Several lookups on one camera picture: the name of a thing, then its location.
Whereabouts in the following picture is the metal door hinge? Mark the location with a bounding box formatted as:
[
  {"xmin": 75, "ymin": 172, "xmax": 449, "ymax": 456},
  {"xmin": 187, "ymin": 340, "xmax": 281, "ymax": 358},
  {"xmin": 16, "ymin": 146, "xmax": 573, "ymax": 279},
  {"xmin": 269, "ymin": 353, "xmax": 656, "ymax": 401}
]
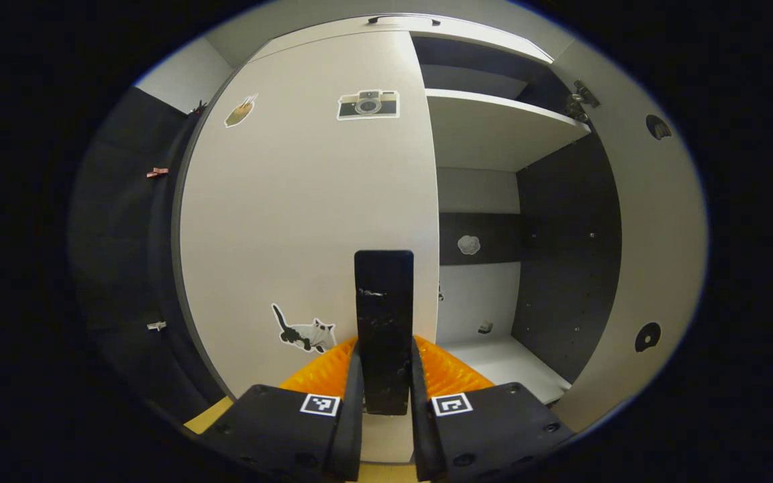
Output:
[{"xmin": 564, "ymin": 80, "xmax": 601, "ymax": 123}]

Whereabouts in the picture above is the white headphone-sticker cabinet door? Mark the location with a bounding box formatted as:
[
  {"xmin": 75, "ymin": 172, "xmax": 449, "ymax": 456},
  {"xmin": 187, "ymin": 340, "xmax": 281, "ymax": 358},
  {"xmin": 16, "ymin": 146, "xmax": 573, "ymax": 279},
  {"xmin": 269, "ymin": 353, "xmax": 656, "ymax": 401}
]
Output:
[{"xmin": 551, "ymin": 40, "xmax": 708, "ymax": 433}]

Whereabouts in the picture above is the white camera-sticker cabinet door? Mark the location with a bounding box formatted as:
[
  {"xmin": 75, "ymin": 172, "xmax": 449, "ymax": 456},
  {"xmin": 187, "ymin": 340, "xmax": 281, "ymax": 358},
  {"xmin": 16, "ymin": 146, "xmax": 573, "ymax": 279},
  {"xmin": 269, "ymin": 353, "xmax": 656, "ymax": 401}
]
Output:
[{"xmin": 178, "ymin": 30, "xmax": 441, "ymax": 464}]

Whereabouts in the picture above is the white cabinet shelf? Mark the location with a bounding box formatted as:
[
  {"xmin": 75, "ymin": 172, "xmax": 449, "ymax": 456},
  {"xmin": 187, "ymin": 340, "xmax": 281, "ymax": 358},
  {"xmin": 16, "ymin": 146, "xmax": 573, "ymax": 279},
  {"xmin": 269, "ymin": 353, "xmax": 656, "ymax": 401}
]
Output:
[{"xmin": 425, "ymin": 89, "xmax": 592, "ymax": 173}]

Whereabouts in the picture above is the black backdrop cloth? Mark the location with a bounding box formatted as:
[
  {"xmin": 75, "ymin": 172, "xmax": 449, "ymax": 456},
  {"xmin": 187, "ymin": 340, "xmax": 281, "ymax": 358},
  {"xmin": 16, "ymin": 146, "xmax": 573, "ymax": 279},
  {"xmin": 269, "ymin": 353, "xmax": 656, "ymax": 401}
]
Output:
[{"xmin": 71, "ymin": 86, "xmax": 227, "ymax": 425}]

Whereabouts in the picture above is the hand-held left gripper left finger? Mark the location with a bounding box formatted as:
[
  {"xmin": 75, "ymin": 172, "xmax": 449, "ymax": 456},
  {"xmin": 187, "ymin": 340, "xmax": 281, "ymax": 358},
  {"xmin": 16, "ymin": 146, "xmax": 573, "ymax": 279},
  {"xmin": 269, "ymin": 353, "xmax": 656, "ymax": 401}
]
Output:
[{"xmin": 199, "ymin": 337, "xmax": 366, "ymax": 482}]

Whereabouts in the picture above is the black drawer handle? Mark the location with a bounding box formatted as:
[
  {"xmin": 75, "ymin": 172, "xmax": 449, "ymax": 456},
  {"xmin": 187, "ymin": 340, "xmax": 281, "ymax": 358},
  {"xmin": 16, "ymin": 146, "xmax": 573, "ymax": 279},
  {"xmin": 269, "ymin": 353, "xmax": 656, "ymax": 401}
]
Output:
[{"xmin": 368, "ymin": 15, "xmax": 442, "ymax": 28}]

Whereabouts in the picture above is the white double-door shoe cabinet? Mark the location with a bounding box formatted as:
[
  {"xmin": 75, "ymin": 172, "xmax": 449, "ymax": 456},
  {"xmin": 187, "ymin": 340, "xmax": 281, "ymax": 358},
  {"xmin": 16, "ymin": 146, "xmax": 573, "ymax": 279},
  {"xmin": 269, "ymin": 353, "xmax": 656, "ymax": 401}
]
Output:
[{"xmin": 172, "ymin": 13, "xmax": 708, "ymax": 465}]

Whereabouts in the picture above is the long black door handle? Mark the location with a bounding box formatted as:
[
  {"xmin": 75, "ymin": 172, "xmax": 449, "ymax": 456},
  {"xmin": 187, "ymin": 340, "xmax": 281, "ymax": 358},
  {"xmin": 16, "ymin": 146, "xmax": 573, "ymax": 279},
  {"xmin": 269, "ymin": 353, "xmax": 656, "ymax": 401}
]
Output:
[{"xmin": 354, "ymin": 250, "xmax": 415, "ymax": 417}]

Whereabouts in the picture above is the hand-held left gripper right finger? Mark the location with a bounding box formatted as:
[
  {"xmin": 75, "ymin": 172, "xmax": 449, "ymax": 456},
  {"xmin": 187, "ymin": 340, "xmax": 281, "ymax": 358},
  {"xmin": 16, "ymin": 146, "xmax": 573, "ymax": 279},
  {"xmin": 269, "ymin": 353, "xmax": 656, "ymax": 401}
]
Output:
[{"xmin": 410, "ymin": 335, "xmax": 575, "ymax": 482}]

